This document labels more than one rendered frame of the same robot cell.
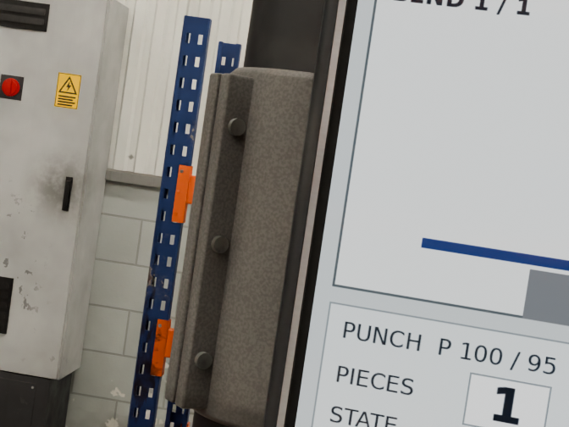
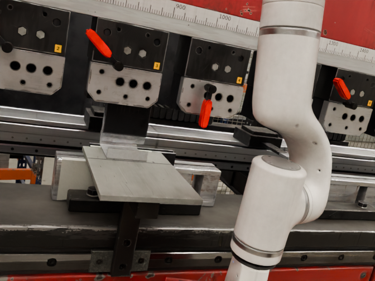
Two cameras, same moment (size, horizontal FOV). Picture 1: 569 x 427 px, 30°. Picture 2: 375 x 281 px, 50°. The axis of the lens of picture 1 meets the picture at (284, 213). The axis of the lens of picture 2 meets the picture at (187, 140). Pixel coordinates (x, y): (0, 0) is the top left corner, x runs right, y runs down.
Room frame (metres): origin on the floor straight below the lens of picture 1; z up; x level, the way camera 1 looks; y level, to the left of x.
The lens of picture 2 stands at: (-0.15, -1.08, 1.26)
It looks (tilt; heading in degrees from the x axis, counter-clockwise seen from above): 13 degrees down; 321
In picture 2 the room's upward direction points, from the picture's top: 12 degrees clockwise
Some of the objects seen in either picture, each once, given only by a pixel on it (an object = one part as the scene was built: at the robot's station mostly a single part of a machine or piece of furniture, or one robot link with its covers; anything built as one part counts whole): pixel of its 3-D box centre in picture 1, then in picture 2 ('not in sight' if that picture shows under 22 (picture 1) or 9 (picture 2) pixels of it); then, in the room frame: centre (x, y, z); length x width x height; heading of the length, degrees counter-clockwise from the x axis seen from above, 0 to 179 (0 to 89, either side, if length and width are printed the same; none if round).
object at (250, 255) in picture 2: not in sight; (256, 245); (0.23, -1.58, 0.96); 0.09 x 0.08 x 0.03; 142
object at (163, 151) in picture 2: not in sight; (132, 154); (0.62, -1.56, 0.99); 0.20 x 0.03 x 0.03; 74
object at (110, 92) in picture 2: not in sight; (124, 63); (0.63, -1.51, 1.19); 0.15 x 0.09 x 0.17; 74
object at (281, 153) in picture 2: not in sight; (269, 143); (0.65, -2.06, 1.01); 0.26 x 0.12 x 0.05; 164
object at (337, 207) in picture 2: not in sight; (332, 210); (0.41, -2.10, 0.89); 0.30 x 0.05 x 0.03; 74
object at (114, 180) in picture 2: not in sight; (136, 172); (0.49, -1.49, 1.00); 0.26 x 0.18 x 0.01; 164
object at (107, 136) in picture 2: not in sight; (125, 122); (0.63, -1.53, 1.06); 0.10 x 0.02 x 0.10; 74
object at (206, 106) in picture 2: not in sight; (205, 105); (0.52, -1.66, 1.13); 0.04 x 0.02 x 0.10; 164
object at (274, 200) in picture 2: not in sight; (271, 200); (0.23, -1.58, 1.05); 0.09 x 0.08 x 0.13; 88
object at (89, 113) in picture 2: not in sight; (113, 125); (0.78, -1.58, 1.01); 0.26 x 0.12 x 0.05; 164
